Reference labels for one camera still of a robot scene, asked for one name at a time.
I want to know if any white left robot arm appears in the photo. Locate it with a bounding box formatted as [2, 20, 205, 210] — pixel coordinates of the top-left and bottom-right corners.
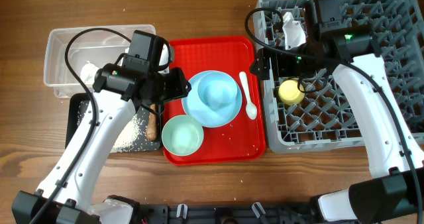
[12, 64, 191, 223]

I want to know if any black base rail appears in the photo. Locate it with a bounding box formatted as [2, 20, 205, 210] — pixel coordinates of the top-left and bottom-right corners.
[130, 203, 326, 224]

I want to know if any green rice bowl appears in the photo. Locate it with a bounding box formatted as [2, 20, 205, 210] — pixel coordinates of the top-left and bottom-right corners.
[162, 115, 204, 156]

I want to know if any red serving tray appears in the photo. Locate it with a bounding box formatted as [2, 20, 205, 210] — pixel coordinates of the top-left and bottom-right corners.
[164, 36, 266, 166]

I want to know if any white plastic spoon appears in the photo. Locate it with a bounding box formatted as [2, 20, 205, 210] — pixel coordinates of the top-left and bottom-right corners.
[239, 72, 258, 120]

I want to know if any black plastic tray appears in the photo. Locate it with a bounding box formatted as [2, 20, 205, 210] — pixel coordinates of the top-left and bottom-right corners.
[65, 93, 162, 153]

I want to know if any white napkin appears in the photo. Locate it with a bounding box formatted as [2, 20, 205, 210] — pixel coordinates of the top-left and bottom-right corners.
[79, 60, 100, 85]

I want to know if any clear plastic storage bin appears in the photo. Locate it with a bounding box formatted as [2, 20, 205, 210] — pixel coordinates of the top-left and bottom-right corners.
[44, 25, 156, 99]

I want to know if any light blue plate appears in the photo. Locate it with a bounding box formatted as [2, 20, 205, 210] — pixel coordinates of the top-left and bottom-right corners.
[182, 70, 242, 128]

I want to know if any grey dishwasher rack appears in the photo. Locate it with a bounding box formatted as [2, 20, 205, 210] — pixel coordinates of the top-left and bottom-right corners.
[253, 0, 423, 154]

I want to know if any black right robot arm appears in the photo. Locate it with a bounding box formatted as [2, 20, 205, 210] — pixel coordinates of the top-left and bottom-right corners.
[246, 0, 423, 223]

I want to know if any brown bread stick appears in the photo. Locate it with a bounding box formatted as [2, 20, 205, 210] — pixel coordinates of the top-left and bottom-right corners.
[146, 113, 157, 141]

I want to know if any yellow plastic cup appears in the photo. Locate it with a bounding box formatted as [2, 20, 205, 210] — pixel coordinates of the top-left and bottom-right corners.
[278, 80, 305, 105]

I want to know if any cooked white rice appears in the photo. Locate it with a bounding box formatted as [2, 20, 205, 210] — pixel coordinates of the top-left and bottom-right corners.
[66, 100, 156, 153]

